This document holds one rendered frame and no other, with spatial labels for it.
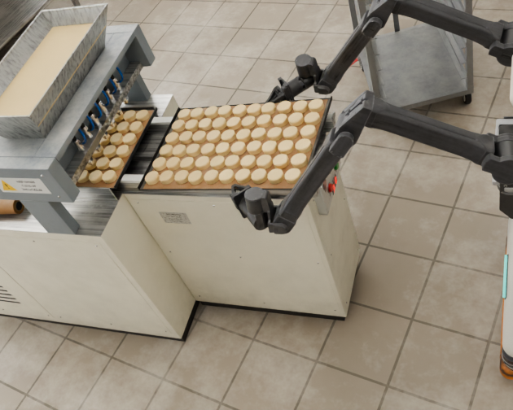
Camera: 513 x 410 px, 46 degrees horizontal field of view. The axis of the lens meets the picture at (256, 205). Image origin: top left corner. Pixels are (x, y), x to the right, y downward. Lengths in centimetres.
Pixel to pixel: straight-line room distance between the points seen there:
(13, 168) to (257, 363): 127
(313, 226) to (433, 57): 166
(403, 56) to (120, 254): 197
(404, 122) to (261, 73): 248
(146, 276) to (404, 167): 140
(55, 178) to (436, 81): 205
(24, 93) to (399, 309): 165
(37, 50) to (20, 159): 46
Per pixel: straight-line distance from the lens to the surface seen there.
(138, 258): 231
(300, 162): 184
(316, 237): 205
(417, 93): 321
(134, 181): 212
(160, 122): 230
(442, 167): 304
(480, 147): 150
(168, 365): 274
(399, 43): 356
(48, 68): 215
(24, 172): 197
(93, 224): 216
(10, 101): 211
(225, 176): 191
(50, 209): 209
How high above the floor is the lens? 225
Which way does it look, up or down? 47 degrees down
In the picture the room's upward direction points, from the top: 24 degrees counter-clockwise
